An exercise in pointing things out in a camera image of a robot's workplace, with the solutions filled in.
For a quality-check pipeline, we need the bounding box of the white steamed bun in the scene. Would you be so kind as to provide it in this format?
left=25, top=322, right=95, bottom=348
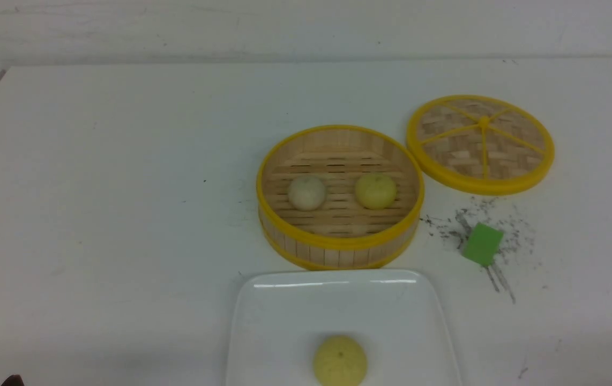
left=287, top=174, right=326, bottom=212

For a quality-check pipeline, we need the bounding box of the yellow steamed bun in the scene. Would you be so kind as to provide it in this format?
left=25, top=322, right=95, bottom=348
left=354, top=173, right=397, bottom=210

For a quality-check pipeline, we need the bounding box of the white square plate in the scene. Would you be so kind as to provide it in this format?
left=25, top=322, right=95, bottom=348
left=225, top=269, right=462, bottom=385

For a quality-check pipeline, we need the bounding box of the yellow bun on plate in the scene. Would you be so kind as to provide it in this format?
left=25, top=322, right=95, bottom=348
left=312, top=335, right=368, bottom=385

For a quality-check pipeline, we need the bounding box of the bamboo steamer basket yellow rim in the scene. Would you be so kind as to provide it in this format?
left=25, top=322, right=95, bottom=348
left=256, top=125, right=424, bottom=270

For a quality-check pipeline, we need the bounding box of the bamboo steamer lid yellow rim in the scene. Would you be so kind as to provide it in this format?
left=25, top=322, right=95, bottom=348
left=406, top=95, right=555, bottom=196

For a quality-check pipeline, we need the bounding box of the green sponge block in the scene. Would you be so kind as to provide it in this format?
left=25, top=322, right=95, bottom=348
left=462, top=222, right=504, bottom=267

